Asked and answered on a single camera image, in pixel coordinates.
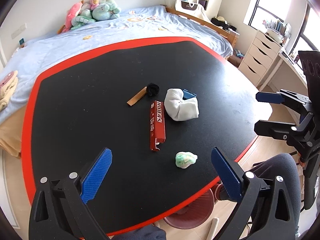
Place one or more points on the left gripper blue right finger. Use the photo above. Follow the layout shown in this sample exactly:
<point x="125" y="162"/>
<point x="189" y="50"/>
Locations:
<point x="230" y="175"/>

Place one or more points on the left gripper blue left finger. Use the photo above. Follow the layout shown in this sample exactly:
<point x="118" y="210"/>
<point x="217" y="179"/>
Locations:
<point x="93" y="179"/>

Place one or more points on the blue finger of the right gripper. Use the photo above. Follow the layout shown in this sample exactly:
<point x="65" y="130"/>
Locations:
<point x="275" y="98"/>
<point x="276" y="130"/>

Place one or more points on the blue paper scrap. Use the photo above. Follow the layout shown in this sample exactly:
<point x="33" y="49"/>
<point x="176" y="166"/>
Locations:
<point x="188" y="95"/>

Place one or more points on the white cloth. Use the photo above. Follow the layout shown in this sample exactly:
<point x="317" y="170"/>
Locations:
<point x="178" y="108"/>

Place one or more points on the small black fuzzy ball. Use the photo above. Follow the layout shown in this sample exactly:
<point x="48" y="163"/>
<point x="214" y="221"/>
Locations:
<point x="152" y="90"/>

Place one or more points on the pink trash bin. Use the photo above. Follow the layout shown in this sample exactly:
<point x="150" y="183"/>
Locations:
<point x="194" y="214"/>

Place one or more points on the white drawer cabinet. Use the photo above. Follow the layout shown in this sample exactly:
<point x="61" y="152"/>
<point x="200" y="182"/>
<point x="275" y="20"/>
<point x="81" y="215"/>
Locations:
<point x="259" y="58"/>

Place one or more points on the person's right leg dark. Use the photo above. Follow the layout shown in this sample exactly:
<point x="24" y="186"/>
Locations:
<point x="270" y="198"/>

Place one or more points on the white tote bag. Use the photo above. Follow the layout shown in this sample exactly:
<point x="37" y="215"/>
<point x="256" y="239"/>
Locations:
<point x="191" y="8"/>

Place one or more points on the bed with blue sheet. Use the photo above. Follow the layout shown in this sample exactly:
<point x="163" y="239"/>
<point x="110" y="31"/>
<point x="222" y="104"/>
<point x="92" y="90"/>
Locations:
<point x="42" y="53"/>

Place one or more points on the small teal clock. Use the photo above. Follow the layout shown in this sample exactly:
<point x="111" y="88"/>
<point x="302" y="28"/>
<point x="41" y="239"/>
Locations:
<point x="21" y="41"/>

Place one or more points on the striped green plush toy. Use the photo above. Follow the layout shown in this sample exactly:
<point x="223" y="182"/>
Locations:
<point x="84" y="18"/>

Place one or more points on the pink plush toy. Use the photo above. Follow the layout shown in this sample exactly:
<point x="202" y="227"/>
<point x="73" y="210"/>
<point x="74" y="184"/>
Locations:
<point x="72" y="13"/>

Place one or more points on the white chair frame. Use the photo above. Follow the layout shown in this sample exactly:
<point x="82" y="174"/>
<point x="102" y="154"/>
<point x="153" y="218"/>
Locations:
<point x="213" y="228"/>

